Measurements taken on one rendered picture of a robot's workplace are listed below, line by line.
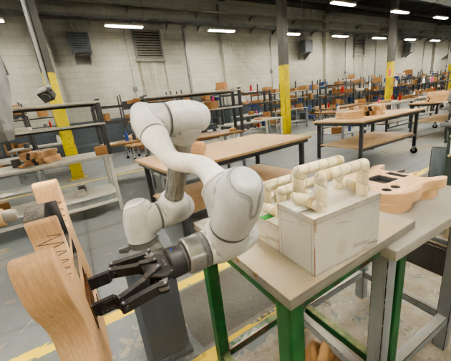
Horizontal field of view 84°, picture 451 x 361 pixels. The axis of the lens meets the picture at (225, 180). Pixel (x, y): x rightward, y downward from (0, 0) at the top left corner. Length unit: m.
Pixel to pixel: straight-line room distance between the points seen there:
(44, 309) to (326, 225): 0.60
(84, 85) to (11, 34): 2.48
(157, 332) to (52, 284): 1.34
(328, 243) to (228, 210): 0.34
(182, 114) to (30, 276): 0.76
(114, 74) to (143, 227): 10.72
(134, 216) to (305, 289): 0.91
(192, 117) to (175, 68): 11.61
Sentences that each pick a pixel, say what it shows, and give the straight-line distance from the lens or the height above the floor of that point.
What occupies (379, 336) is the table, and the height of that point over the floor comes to 0.49.
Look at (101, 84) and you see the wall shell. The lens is 11.74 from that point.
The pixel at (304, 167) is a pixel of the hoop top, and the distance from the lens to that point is 0.74.
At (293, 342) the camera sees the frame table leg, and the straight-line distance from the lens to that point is 0.82.
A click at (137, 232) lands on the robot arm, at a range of 1.39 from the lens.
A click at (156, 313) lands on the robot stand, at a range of 1.60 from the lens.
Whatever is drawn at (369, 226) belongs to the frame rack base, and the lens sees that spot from 0.87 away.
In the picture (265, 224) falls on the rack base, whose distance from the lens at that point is 0.86.
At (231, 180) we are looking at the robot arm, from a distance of 0.49.
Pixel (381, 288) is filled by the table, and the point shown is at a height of 0.71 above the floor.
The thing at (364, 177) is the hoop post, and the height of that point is 1.16.
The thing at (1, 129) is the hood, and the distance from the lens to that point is 0.43.
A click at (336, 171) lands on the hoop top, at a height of 1.20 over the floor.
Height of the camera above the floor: 1.40
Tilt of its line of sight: 17 degrees down
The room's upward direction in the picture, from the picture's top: 7 degrees counter-clockwise
